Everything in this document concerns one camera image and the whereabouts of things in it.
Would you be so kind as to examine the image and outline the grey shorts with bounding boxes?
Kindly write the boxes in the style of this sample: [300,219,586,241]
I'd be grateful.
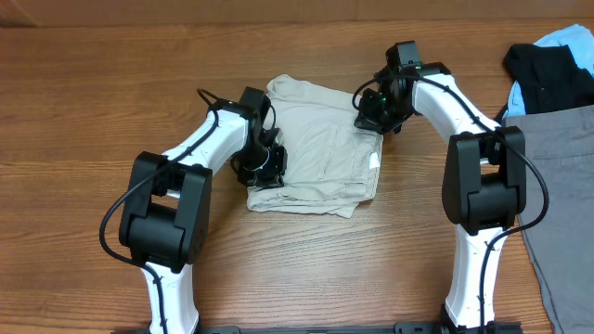
[504,107,593,333]

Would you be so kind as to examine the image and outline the beige shorts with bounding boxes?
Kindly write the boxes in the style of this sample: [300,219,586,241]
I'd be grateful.
[247,74,383,218]

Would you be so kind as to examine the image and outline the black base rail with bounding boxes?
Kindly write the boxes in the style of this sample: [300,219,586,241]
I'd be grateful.
[110,320,525,334]

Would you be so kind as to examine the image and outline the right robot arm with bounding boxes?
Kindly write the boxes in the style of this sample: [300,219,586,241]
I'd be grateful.
[352,41,526,333]

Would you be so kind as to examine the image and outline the light blue garment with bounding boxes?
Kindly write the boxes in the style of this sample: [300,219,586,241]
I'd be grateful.
[500,24,593,118]

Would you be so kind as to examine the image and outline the black garment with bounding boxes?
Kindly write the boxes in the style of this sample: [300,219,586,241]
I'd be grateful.
[504,44,593,115]

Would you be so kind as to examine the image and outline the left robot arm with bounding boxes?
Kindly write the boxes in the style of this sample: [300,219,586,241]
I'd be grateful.
[115,87,288,333]

